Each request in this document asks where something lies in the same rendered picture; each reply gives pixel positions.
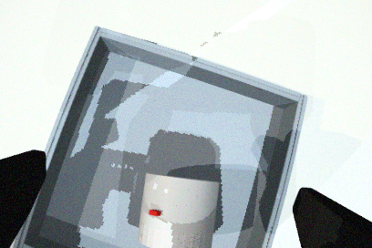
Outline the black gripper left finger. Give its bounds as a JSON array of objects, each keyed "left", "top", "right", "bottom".
[{"left": 0, "top": 149, "right": 47, "bottom": 248}]

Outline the grey cylinder with two slots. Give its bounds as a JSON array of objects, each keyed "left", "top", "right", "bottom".
[{"left": 138, "top": 173, "right": 220, "bottom": 248}]

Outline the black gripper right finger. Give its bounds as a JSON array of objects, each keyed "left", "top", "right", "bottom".
[{"left": 292, "top": 188, "right": 372, "bottom": 248}]

